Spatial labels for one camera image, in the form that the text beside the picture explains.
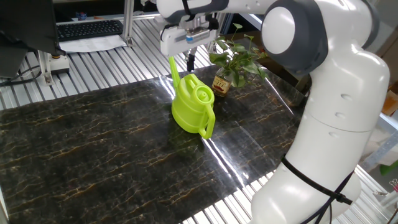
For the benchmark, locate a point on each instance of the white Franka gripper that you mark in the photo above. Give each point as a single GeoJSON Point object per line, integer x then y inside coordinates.
{"type": "Point", "coordinates": [171, 43]}

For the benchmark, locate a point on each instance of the lime green watering can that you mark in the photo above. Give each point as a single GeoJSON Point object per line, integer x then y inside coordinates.
{"type": "Point", "coordinates": [189, 109]}

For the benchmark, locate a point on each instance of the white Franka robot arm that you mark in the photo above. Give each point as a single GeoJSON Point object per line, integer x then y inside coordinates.
{"type": "Point", "coordinates": [326, 140]}

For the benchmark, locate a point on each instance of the green leafy plant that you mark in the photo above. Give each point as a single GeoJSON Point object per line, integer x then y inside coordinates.
{"type": "Point", "coordinates": [236, 59]}

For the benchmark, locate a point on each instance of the glass bottle with label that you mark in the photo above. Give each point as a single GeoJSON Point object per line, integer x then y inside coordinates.
{"type": "Point", "coordinates": [221, 85]}

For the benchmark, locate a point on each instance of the brown cardboard box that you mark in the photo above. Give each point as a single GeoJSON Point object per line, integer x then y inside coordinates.
{"type": "Point", "coordinates": [280, 71]}

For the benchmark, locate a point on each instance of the white paper sheet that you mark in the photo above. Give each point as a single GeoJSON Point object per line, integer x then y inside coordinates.
{"type": "Point", "coordinates": [90, 46]}

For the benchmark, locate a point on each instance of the black keyboard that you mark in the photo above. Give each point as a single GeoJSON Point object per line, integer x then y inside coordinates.
{"type": "Point", "coordinates": [90, 29]}

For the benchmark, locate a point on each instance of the small blue red object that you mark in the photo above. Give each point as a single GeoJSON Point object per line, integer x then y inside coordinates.
{"type": "Point", "coordinates": [81, 15]}

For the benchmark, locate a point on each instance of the dark marble pattern mat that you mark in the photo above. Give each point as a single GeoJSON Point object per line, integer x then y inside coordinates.
{"type": "Point", "coordinates": [93, 155]}

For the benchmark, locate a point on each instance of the black monitor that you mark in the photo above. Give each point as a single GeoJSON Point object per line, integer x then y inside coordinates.
{"type": "Point", "coordinates": [28, 25]}

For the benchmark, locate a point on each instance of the silver blue-tipped camera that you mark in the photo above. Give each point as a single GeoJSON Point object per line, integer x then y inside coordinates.
{"type": "Point", "coordinates": [197, 35]}

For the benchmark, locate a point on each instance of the aluminium horizontal rail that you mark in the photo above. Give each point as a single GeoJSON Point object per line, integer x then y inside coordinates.
{"type": "Point", "coordinates": [146, 15]}

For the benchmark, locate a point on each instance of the aluminium upright post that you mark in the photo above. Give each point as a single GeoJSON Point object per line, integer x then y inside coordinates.
{"type": "Point", "coordinates": [128, 18]}

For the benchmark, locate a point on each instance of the aluminium bracket post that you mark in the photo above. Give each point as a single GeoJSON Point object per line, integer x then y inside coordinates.
{"type": "Point", "coordinates": [46, 70]}

